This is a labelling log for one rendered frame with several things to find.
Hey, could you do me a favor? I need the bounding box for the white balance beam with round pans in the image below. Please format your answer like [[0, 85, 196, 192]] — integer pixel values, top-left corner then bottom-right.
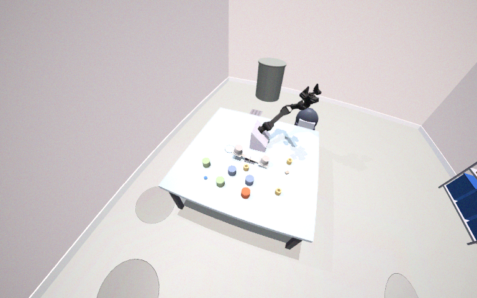
[[232, 150, 269, 168]]

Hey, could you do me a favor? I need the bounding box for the dark grey cylinder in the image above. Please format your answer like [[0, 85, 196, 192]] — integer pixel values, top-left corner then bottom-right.
[[245, 175, 254, 186], [228, 166, 236, 176]]

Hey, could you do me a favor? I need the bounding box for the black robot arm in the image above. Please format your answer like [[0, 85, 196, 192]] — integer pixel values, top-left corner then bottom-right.
[[258, 95, 319, 133]]

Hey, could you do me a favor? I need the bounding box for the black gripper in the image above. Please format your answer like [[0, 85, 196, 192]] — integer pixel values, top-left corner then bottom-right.
[[299, 84, 322, 103]]

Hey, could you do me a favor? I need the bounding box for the brown cylinder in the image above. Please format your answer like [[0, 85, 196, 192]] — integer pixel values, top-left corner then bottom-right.
[[241, 187, 251, 199]]

